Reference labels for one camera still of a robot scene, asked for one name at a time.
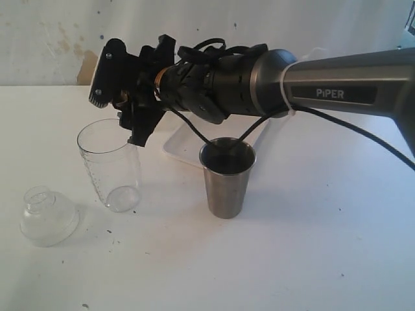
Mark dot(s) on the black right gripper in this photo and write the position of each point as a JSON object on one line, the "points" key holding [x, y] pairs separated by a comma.
{"points": [[141, 112]]}

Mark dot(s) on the white rectangular tray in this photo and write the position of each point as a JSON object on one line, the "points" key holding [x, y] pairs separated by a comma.
{"points": [[184, 145]]}

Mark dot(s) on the clear plastic shaker cup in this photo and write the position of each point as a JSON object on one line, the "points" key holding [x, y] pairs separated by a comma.
{"points": [[112, 163]]}

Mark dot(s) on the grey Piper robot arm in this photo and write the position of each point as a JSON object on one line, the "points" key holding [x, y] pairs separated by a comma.
{"points": [[214, 82]]}

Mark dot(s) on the white cable tie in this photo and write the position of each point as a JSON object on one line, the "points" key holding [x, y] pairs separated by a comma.
{"points": [[314, 54]]}

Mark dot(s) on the clear dome lid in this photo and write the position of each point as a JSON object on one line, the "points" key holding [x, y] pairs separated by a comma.
{"points": [[48, 217]]}

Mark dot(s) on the stainless steel cup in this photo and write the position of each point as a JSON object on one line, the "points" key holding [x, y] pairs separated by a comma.
{"points": [[226, 164]]}

